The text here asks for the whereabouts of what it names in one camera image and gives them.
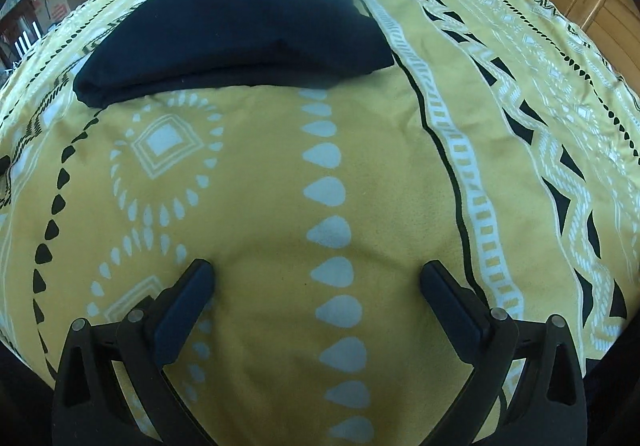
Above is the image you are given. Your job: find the yellow patterned bedspread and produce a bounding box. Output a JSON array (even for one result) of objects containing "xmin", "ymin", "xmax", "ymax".
[{"xmin": 1, "ymin": 0, "xmax": 639, "ymax": 445}]

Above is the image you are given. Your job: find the navy blue shirt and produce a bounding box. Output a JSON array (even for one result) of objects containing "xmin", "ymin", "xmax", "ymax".
[{"xmin": 73, "ymin": 0, "xmax": 394, "ymax": 108}]

